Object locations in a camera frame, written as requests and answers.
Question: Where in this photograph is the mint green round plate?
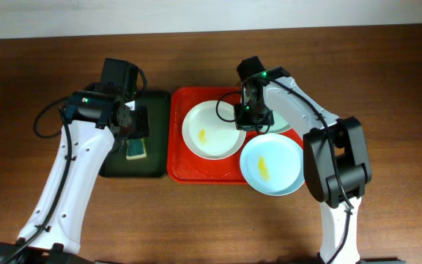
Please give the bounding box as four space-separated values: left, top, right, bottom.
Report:
242 94 291 133

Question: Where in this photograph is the light blue round plate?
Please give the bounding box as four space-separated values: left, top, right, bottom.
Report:
240 133 305 196

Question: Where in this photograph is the white round plate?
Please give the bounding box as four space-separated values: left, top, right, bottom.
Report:
182 100 246 160

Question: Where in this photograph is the red plastic tray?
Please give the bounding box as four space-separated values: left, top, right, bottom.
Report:
166 86 306 185

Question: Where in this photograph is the black plastic tray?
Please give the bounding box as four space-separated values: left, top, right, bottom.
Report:
99 90 171 178

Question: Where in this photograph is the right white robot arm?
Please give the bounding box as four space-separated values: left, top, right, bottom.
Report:
234 62 372 263

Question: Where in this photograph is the green yellow sponge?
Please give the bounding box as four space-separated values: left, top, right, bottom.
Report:
126 139 147 161

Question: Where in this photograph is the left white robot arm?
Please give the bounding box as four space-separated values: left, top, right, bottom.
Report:
0 82 149 263

